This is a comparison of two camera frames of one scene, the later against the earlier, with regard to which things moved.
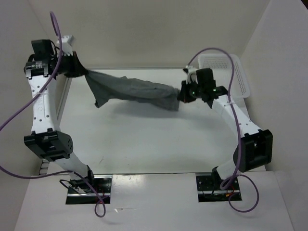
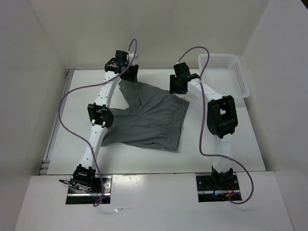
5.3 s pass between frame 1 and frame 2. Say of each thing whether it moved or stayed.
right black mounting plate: stayed
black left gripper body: moved
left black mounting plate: stayed
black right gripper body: moved
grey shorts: moved
